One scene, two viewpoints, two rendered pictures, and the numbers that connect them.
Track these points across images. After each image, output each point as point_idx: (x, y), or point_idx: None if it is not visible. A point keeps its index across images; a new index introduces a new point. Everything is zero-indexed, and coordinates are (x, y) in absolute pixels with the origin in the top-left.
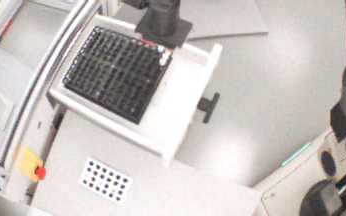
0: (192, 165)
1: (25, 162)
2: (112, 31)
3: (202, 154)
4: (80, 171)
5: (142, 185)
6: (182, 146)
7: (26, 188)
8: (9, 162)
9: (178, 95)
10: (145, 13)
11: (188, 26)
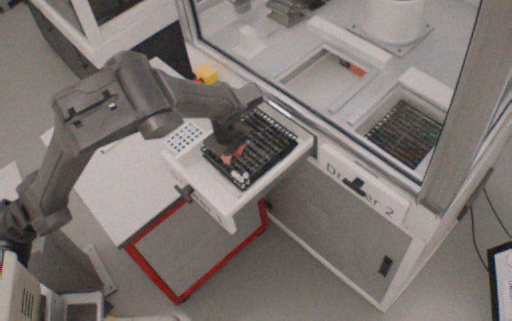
0: (247, 308)
1: (206, 68)
2: (283, 147)
3: (253, 320)
4: (203, 129)
5: None
6: (268, 306)
7: None
8: (199, 45)
9: (216, 193)
10: (246, 127)
11: (217, 150)
